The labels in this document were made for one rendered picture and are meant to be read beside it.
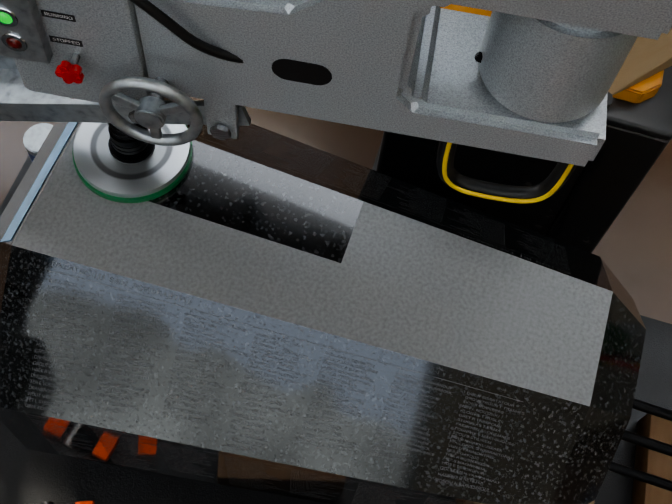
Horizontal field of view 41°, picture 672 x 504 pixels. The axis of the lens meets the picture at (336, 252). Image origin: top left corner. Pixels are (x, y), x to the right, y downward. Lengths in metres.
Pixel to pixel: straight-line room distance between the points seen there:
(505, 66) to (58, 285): 0.88
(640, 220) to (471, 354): 1.30
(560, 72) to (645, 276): 1.55
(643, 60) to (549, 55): 0.83
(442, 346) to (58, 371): 0.70
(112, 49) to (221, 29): 0.17
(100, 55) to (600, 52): 0.67
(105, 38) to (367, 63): 0.36
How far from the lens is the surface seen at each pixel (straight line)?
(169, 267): 1.62
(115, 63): 1.34
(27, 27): 1.31
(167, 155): 1.70
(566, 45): 1.18
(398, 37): 1.18
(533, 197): 1.61
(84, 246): 1.66
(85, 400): 1.74
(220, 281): 1.60
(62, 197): 1.72
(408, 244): 1.65
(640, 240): 2.75
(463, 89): 1.32
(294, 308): 1.58
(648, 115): 2.02
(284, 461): 1.68
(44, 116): 1.61
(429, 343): 1.57
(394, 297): 1.60
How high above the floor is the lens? 2.25
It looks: 63 degrees down
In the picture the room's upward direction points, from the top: 8 degrees clockwise
